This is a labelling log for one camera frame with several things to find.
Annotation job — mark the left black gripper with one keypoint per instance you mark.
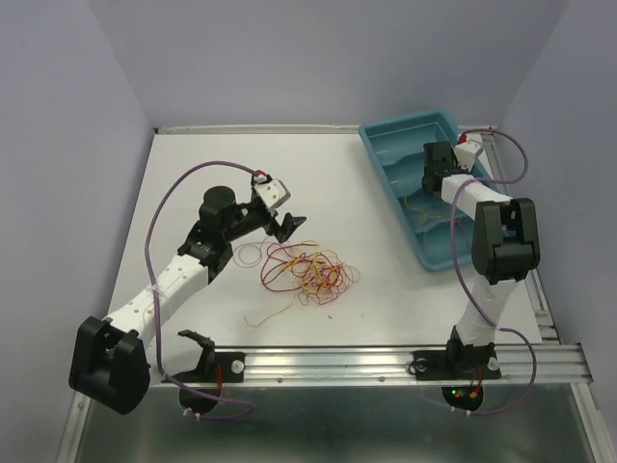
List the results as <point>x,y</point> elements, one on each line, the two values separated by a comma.
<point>282,231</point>

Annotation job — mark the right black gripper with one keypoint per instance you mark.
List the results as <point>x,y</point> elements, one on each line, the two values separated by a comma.
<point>456,166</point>

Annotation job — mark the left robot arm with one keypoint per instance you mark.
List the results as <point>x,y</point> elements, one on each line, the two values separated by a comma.
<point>118,358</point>

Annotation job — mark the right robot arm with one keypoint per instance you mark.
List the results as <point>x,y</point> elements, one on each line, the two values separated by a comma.
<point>505,247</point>

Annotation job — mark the teal plastic tray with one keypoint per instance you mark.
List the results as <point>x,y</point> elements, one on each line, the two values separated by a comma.
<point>395,149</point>

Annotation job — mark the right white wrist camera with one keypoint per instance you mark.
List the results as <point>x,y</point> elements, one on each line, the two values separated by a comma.
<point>467,150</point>

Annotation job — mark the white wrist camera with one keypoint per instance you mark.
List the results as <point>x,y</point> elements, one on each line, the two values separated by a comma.
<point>467,150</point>
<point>272,192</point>

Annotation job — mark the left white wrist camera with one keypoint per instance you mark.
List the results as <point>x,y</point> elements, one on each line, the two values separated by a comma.
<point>272,192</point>

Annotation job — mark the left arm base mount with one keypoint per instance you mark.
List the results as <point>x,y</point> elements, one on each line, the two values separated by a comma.
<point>212,366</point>

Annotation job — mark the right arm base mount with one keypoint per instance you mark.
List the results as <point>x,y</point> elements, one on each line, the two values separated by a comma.
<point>455,362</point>

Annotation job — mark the aluminium rail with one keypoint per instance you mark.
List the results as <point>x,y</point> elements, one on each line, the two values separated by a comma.
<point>272,367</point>

